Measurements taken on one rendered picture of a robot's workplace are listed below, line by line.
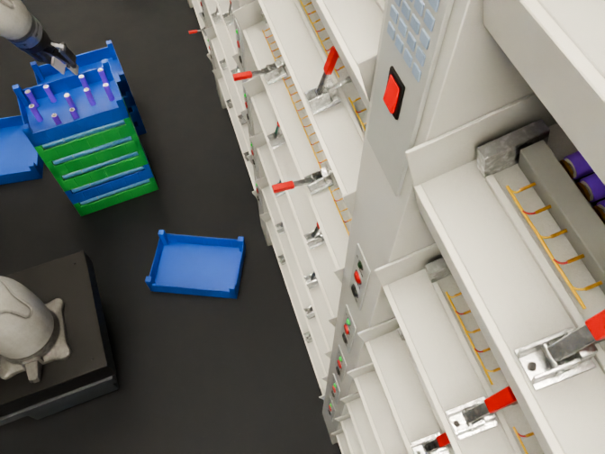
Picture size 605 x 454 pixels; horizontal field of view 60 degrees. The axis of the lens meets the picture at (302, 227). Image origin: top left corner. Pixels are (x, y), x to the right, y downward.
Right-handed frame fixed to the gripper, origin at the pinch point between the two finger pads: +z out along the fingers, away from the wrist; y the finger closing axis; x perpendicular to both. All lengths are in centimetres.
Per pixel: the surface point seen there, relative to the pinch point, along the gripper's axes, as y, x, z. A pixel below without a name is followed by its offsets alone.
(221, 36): 44.6, 15.6, 7.2
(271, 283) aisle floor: 64, -60, 33
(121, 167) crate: 8.8, -23.8, 29.3
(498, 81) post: 92, -44, -115
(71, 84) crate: -5.0, -0.5, 14.2
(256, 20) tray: 64, -6, -46
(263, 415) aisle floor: 67, -100, 15
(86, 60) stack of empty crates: -14.4, 18.6, 40.9
